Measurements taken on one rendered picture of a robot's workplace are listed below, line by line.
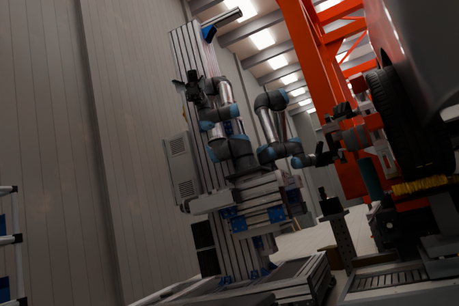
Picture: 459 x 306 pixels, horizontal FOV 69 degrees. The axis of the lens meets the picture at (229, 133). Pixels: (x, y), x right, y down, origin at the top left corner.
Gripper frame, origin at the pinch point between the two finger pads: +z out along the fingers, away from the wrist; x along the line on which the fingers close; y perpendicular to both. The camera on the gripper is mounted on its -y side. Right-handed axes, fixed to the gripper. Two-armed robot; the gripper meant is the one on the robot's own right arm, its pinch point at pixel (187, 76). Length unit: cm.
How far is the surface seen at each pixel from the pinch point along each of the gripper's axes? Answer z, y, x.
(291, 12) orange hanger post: -112, -95, -67
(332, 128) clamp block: -45, 24, -68
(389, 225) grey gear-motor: -86, 80, -99
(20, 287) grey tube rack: -12, 85, 90
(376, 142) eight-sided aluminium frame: -33, 37, -85
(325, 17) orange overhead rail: -342, -225, -148
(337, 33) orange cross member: -288, -165, -147
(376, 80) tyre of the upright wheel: -31, 5, -92
